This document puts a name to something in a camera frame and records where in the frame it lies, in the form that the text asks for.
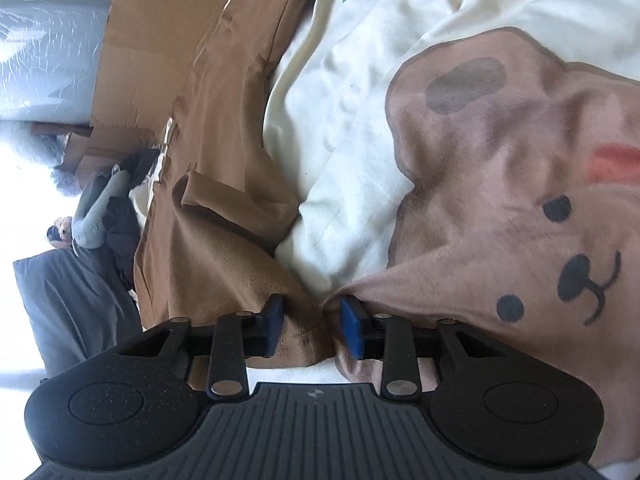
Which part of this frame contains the grey plastic wrapped mattress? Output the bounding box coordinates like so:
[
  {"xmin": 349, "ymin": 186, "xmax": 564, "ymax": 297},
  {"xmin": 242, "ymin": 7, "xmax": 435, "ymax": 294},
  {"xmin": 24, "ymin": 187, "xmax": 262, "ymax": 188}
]
[{"xmin": 0, "ymin": 0, "xmax": 121, "ymax": 123}]

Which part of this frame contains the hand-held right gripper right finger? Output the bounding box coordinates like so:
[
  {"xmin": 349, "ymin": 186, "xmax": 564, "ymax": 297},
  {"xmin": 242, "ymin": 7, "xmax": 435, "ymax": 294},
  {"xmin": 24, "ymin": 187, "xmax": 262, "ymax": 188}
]
[{"xmin": 339, "ymin": 295, "xmax": 506, "ymax": 402}]

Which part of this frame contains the dark grey pillow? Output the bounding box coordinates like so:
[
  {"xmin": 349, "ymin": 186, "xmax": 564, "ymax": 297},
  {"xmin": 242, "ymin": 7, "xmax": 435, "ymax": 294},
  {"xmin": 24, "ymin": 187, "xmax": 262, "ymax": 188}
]
[{"xmin": 12, "ymin": 247, "xmax": 146, "ymax": 376}]

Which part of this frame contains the crumpled black garment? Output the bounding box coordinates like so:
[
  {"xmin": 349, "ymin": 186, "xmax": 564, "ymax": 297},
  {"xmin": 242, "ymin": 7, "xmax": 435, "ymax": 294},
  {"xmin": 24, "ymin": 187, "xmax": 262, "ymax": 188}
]
[{"xmin": 102, "ymin": 149, "xmax": 161, "ymax": 291}]

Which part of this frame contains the plush toy with sunglasses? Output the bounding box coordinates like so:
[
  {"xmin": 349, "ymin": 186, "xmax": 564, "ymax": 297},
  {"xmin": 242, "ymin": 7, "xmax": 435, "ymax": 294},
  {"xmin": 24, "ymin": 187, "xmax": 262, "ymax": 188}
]
[{"xmin": 46, "ymin": 216, "xmax": 76, "ymax": 248}]

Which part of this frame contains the cream bear print blanket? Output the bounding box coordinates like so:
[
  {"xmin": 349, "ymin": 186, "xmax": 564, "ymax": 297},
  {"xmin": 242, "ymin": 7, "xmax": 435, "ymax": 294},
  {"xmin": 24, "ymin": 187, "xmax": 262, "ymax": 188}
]
[{"xmin": 260, "ymin": 0, "xmax": 640, "ymax": 471}]

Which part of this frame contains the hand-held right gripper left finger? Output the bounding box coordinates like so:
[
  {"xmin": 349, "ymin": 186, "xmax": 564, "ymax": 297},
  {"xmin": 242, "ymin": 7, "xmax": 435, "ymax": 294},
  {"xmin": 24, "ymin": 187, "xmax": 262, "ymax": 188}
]
[{"xmin": 117, "ymin": 294, "xmax": 286, "ymax": 402}]

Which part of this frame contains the folded brown cardboard sheet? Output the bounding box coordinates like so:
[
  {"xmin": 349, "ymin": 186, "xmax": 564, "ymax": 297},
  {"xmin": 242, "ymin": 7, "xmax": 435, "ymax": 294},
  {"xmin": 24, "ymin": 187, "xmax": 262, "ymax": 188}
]
[{"xmin": 55, "ymin": 0, "xmax": 261, "ymax": 186}]

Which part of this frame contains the grey neck pillow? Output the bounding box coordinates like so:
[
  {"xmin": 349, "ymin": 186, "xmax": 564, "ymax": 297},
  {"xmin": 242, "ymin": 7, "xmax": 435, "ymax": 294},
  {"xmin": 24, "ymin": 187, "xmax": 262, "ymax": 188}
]
[{"xmin": 71, "ymin": 165, "xmax": 132, "ymax": 250}]

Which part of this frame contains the brown t-shirt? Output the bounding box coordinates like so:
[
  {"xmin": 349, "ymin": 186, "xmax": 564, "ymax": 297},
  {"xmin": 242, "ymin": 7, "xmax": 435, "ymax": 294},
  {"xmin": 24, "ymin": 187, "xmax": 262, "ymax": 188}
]
[{"xmin": 132, "ymin": 0, "xmax": 336, "ymax": 391}]

